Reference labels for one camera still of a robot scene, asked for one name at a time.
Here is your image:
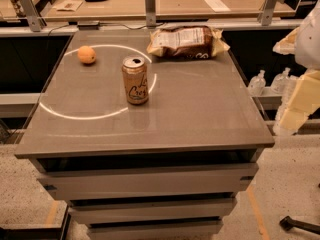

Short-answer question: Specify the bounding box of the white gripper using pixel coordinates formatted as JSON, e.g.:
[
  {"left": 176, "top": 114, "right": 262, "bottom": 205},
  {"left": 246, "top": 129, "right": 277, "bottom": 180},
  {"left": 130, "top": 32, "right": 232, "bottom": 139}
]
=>
[{"left": 273, "top": 4, "right": 320, "bottom": 131}]

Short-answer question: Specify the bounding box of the orange LaCroix soda can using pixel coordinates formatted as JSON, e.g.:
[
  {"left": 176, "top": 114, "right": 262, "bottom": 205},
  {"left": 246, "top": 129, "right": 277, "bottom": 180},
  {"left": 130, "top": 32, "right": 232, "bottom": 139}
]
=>
[{"left": 122, "top": 55, "right": 149, "bottom": 105}]

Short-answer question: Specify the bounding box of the clear plastic bottle right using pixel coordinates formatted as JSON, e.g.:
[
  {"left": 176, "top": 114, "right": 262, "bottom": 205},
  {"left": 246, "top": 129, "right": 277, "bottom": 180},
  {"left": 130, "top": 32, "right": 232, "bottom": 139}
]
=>
[{"left": 270, "top": 67, "right": 290, "bottom": 94}]

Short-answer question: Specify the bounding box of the brown chip bag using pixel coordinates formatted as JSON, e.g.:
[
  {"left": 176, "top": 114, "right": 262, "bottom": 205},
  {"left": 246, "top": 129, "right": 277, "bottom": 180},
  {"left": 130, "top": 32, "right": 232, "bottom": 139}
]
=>
[{"left": 147, "top": 26, "right": 230, "bottom": 60}]

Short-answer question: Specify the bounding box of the white paper sheet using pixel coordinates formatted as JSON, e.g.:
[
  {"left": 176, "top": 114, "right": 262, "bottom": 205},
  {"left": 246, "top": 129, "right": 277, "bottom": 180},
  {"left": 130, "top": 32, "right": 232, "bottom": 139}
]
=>
[{"left": 205, "top": 0, "right": 230, "bottom": 12}]

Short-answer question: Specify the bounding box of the black chair base leg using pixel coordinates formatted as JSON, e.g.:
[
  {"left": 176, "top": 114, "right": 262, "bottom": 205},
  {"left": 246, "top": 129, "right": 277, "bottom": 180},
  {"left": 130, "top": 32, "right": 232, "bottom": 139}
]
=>
[{"left": 279, "top": 216, "right": 320, "bottom": 235}]

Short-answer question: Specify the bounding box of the grey drawer cabinet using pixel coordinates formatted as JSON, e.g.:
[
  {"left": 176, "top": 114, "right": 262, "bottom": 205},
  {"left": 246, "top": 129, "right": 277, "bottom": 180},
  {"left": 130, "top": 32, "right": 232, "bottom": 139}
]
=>
[{"left": 16, "top": 30, "right": 274, "bottom": 240}]

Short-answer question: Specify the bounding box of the orange fruit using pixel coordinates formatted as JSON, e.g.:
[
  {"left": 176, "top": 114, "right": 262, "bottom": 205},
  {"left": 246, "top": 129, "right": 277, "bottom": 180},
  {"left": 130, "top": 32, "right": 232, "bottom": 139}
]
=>
[{"left": 77, "top": 46, "right": 96, "bottom": 64}]

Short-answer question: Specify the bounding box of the white paper card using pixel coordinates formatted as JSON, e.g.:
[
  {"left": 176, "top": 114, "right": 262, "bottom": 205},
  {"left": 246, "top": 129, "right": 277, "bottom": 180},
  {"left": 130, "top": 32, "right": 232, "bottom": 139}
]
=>
[{"left": 54, "top": 0, "right": 82, "bottom": 12}]

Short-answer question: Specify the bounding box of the grey metal bracket right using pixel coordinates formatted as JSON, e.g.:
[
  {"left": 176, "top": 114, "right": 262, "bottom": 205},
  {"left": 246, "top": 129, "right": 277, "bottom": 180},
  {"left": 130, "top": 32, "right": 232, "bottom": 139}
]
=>
[{"left": 258, "top": 0, "right": 278, "bottom": 26}]

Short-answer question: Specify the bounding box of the grey metal bracket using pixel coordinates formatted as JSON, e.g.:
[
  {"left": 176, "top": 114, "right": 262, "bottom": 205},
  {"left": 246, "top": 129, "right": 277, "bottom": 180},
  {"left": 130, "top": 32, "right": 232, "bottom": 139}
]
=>
[
  {"left": 145, "top": 0, "right": 156, "bottom": 28},
  {"left": 258, "top": 0, "right": 278, "bottom": 26},
  {"left": 19, "top": 0, "right": 43, "bottom": 32}
]

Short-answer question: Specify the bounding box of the grey metal bracket middle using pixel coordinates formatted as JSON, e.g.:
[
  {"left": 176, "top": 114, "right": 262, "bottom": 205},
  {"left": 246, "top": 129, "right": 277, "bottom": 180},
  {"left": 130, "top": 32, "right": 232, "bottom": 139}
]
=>
[{"left": 145, "top": 0, "right": 156, "bottom": 28}]

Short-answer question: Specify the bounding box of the black cable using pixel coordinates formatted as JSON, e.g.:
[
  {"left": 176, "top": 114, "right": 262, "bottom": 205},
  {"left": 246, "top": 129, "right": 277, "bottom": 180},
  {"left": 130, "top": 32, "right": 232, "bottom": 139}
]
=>
[{"left": 46, "top": 21, "right": 166, "bottom": 38}]

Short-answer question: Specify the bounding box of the grey metal bracket left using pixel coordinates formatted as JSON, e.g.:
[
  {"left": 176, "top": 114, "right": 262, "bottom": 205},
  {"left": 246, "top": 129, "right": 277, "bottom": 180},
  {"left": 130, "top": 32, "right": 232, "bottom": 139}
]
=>
[{"left": 19, "top": 0, "right": 43, "bottom": 32}]

